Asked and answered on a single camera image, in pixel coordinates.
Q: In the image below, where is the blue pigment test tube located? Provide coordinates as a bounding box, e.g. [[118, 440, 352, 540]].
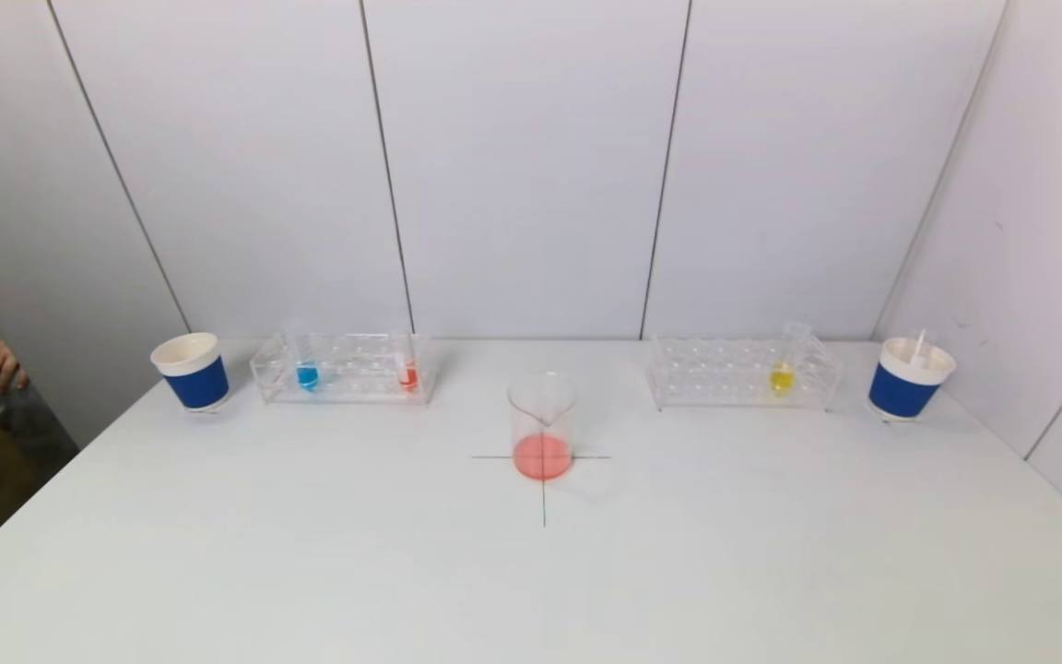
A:
[[289, 321, 322, 392]]

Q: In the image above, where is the bare hand of person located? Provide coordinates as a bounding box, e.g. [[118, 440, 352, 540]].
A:
[[0, 339, 30, 393]]

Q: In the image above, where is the blue white paper cup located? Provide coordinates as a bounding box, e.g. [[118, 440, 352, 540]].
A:
[[150, 332, 230, 413], [868, 338, 957, 422]]

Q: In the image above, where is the clear glass beaker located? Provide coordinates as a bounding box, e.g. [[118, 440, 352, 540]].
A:
[[507, 372, 578, 481]]

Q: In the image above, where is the clear acrylic test tube rack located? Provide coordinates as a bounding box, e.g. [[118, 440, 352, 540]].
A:
[[250, 332, 435, 406], [648, 334, 843, 412]]

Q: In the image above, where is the yellow pigment test tube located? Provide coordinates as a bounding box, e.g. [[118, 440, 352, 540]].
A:
[[769, 322, 812, 396]]

